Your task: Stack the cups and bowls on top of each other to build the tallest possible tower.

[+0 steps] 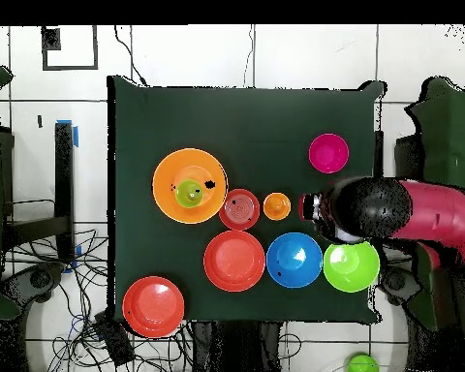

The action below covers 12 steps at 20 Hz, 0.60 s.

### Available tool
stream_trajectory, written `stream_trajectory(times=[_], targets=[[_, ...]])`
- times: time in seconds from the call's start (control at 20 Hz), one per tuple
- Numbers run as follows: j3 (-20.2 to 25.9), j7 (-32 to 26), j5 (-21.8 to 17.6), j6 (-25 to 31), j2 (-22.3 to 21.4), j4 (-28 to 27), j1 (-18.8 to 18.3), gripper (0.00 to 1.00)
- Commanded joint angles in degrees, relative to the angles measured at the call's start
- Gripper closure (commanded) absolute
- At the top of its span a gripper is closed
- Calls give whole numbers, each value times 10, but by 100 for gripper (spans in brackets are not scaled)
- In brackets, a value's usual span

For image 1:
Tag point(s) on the blue bowl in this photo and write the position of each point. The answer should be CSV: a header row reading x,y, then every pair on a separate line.
x,y
294,260

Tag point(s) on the pink bowl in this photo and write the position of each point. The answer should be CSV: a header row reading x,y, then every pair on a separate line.
x,y
328,153

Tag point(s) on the large green bowl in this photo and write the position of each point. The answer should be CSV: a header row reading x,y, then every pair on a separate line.
x,y
351,267

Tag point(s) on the green cup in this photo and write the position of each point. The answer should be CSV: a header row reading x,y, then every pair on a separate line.
x,y
186,197

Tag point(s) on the large orange bowl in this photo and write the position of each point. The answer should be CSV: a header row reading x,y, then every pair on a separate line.
x,y
166,193

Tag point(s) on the large red bowl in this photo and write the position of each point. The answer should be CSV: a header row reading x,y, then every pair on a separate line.
x,y
153,307
234,261

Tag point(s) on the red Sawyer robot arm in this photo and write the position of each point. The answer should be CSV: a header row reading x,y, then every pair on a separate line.
x,y
430,217

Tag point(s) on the orange cup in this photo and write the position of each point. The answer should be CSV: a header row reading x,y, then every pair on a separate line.
x,y
276,206

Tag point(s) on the small red bowl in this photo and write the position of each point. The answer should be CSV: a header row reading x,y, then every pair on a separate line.
x,y
239,209

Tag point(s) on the dark green table cloth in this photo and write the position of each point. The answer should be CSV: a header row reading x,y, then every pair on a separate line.
x,y
236,116

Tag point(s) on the black chair base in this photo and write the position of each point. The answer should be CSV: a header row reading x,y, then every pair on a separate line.
x,y
38,279
395,283

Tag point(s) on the green bowl on floor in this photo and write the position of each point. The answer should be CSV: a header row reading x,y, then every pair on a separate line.
x,y
363,365

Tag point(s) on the black power strip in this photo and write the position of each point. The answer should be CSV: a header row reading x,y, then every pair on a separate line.
x,y
116,343

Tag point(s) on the blue tape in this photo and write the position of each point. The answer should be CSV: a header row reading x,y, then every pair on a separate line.
x,y
75,135

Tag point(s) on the black stool frame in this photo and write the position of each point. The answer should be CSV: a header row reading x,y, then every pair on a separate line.
x,y
64,174
409,159

